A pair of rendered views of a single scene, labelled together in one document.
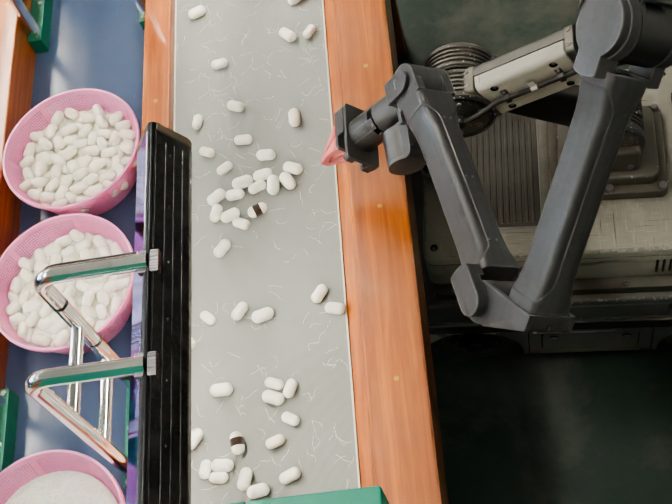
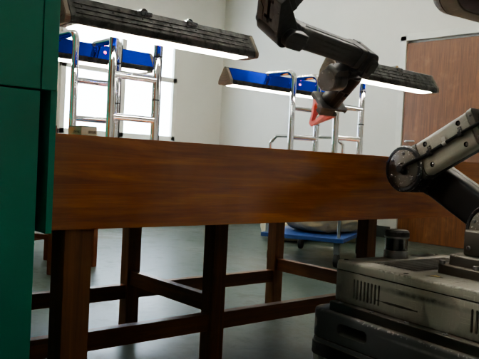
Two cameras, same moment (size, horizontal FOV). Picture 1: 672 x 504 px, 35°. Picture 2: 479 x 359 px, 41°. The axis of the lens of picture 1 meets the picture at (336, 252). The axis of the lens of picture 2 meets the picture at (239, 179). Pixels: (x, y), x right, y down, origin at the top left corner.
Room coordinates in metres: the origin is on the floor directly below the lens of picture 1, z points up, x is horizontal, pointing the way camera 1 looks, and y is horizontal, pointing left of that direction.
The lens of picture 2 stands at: (-0.59, -0.92, 0.73)
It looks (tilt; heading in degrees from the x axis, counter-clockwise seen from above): 2 degrees down; 35
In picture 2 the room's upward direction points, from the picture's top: 3 degrees clockwise
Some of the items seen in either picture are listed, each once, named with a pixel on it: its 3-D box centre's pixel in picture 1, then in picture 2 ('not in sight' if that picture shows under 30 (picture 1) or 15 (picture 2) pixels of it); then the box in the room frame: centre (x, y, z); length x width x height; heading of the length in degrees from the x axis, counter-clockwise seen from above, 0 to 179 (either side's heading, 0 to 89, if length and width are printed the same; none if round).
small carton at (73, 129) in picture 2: not in sight; (82, 131); (0.30, 0.09, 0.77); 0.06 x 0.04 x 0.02; 75
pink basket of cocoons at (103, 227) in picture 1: (71, 291); not in sight; (1.05, 0.46, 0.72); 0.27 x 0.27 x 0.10
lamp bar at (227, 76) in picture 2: not in sight; (279, 84); (1.80, 0.55, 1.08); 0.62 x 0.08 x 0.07; 165
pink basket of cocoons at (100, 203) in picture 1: (79, 160); not in sight; (1.33, 0.39, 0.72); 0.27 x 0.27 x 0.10
